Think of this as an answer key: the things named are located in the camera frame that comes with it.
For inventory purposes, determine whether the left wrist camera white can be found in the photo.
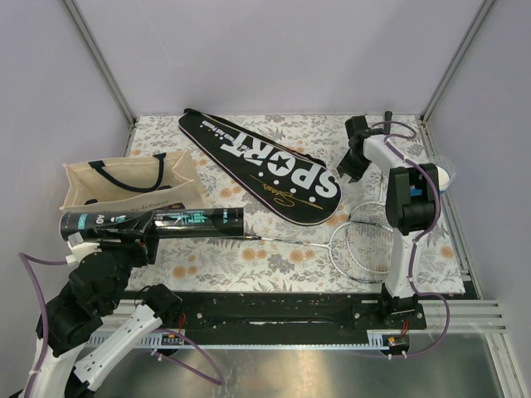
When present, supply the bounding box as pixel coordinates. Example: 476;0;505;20
66;241;101;268

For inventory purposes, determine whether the beige canvas tote bag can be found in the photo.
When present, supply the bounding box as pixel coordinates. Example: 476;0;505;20
60;151;207;212

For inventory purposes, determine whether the black shuttlecock tube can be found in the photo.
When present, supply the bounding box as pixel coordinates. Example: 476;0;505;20
59;207;245;240

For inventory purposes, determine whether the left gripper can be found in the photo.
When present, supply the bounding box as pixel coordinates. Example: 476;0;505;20
96;210;163;309

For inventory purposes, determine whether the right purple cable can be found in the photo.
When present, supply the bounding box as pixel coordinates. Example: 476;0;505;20
368;120;451;357

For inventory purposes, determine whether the blue wrapped toilet paper roll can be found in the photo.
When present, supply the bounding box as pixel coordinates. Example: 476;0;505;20
410;163;455;197

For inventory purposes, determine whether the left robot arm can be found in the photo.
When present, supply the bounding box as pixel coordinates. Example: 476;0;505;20
16;211;182;397

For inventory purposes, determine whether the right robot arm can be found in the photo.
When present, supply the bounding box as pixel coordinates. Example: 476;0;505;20
337;112;450;328

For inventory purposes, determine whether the white racket black handle front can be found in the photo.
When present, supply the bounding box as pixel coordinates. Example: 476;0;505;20
241;221;392;284

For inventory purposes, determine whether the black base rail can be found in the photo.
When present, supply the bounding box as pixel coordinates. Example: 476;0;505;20
163;292;426;337

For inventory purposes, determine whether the black sport racket cover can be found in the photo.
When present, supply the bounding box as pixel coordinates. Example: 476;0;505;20
178;109;342;226

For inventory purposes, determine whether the white slotted cable duct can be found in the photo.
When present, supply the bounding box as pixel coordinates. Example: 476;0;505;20
87;331;409;350

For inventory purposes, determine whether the white racket black handle right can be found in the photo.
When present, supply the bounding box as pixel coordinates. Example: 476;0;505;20
345;110;392;258

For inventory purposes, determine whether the white racket black handle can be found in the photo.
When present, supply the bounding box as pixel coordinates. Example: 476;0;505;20
241;221;392;284
345;110;392;258

